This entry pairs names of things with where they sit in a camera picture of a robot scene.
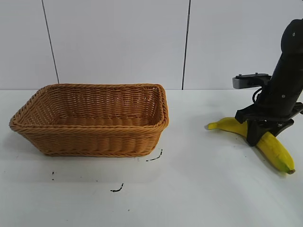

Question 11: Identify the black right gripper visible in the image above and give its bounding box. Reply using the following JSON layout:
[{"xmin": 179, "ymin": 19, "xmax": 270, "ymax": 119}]
[{"xmin": 235, "ymin": 86, "xmax": 303, "ymax": 147}]

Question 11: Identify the woven tan wicker basket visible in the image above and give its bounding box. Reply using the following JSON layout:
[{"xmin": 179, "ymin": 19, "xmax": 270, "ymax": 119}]
[{"xmin": 9, "ymin": 83, "xmax": 170, "ymax": 157}]

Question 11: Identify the black camera cable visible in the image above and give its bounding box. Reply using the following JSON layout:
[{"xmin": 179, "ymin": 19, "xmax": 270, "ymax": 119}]
[{"xmin": 251, "ymin": 87, "xmax": 264, "ymax": 104}]

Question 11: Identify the yellow banana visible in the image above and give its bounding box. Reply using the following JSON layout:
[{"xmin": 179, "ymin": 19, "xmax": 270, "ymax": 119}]
[{"xmin": 205, "ymin": 117, "xmax": 296, "ymax": 175}]

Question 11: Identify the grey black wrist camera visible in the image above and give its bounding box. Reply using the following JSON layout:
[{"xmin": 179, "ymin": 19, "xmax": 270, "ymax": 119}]
[{"xmin": 232, "ymin": 73, "xmax": 271, "ymax": 90}]

